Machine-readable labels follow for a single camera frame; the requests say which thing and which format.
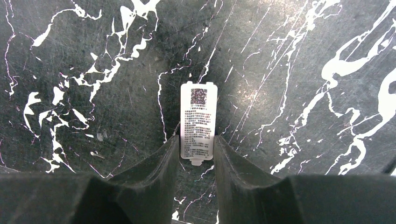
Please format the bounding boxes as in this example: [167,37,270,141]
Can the remote battery cover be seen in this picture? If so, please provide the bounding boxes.
[180,81,218,166]

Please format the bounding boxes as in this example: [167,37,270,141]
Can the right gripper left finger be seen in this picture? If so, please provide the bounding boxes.
[0,136,179,224]

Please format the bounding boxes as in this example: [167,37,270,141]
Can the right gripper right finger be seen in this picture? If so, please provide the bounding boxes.
[213,136,396,224]

